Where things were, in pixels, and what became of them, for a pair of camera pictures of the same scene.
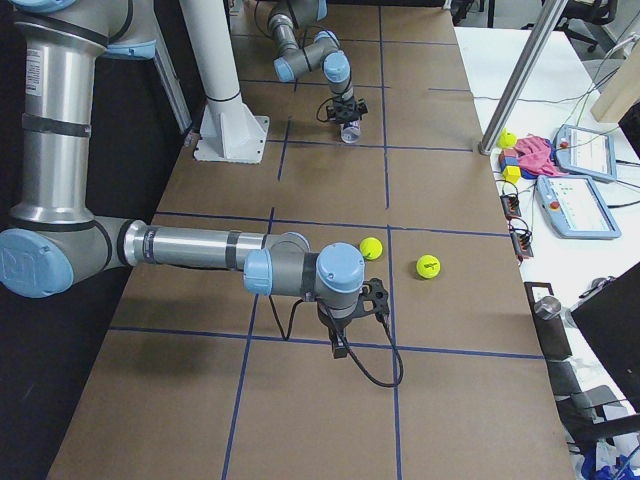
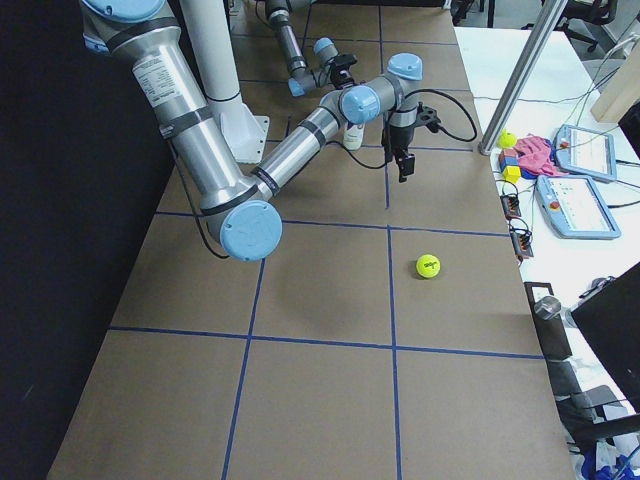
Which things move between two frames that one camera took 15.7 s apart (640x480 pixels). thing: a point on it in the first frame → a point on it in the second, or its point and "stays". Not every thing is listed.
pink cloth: x=534 y=154 stays
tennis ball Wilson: x=428 y=266 stays
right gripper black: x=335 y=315 → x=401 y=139
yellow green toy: x=506 y=139 stays
